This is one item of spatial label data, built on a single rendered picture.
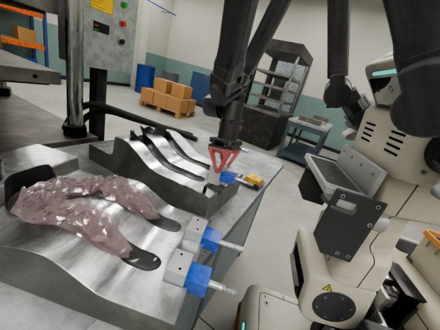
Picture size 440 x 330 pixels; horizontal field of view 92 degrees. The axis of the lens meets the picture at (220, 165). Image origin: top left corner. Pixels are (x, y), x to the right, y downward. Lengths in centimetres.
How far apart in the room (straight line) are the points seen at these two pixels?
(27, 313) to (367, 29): 734
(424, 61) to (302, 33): 714
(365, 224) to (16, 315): 62
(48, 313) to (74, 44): 89
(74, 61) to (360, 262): 115
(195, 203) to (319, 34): 700
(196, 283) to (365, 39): 710
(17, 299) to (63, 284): 9
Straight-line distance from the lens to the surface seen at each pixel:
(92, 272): 42
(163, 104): 558
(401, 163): 54
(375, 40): 724
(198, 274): 42
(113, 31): 134
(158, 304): 40
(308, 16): 758
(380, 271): 66
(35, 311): 48
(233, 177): 60
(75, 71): 109
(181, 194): 63
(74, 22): 108
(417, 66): 36
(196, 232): 47
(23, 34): 685
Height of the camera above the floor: 119
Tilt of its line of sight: 22 degrees down
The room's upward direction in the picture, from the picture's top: 16 degrees clockwise
